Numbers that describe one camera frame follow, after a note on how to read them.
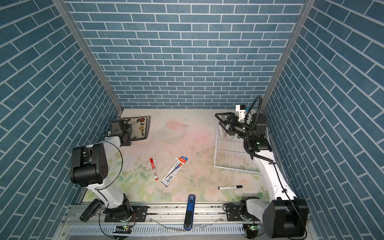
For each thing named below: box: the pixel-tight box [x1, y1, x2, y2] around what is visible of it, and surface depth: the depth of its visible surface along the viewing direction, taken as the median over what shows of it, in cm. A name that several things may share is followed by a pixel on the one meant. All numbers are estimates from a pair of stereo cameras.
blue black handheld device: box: [183, 194, 196, 231], surface depth 75 cm
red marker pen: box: [150, 158, 159, 181], surface depth 90 cm
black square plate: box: [121, 115, 151, 141], surface depth 107 cm
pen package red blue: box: [161, 156, 189, 187], surface depth 89 cm
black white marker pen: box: [218, 185, 243, 190], surface depth 84 cm
